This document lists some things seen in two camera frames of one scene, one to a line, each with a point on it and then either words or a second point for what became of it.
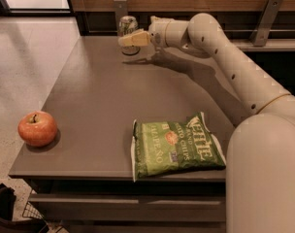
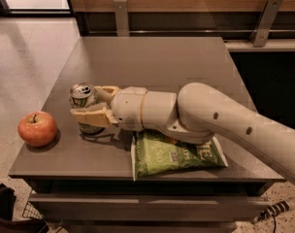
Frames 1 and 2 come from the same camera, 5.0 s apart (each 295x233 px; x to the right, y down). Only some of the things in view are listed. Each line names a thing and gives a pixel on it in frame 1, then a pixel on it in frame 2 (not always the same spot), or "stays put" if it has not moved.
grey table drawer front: (131, 208) stays put
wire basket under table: (31, 212) stays put
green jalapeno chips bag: (160, 148) stays put
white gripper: (157, 30) to (127, 107)
